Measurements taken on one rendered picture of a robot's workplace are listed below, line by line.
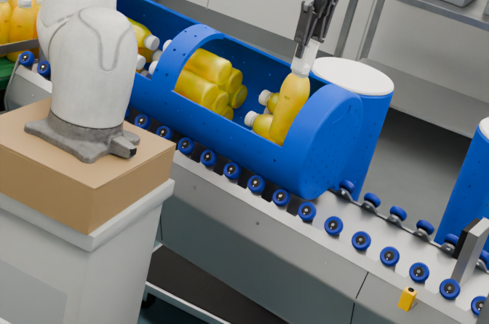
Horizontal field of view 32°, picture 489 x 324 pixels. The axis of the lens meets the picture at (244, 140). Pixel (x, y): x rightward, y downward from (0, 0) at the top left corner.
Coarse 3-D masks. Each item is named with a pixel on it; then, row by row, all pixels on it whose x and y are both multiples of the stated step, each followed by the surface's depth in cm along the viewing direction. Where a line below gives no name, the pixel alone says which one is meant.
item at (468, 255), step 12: (468, 228) 186; (480, 228) 186; (468, 240) 184; (480, 240) 187; (456, 252) 187; (468, 252) 185; (480, 252) 193; (456, 264) 187; (468, 264) 187; (456, 276) 188; (468, 276) 193
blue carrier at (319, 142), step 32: (128, 0) 244; (160, 32) 243; (192, 32) 215; (160, 64) 211; (256, 64) 225; (288, 64) 211; (160, 96) 212; (256, 96) 229; (320, 96) 196; (352, 96) 200; (192, 128) 211; (224, 128) 203; (320, 128) 192; (352, 128) 209; (256, 160) 202; (288, 160) 195; (320, 160) 200; (320, 192) 210
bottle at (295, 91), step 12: (288, 84) 196; (300, 84) 196; (288, 96) 196; (300, 96) 196; (276, 108) 200; (288, 108) 198; (300, 108) 198; (276, 120) 200; (288, 120) 199; (276, 132) 201
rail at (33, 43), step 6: (12, 42) 247; (18, 42) 248; (24, 42) 250; (30, 42) 252; (36, 42) 254; (0, 48) 243; (6, 48) 245; (12, 48) 247; (18, 48) 249; (24, 48) 251; (30, 48) 253; (0, 54) 244
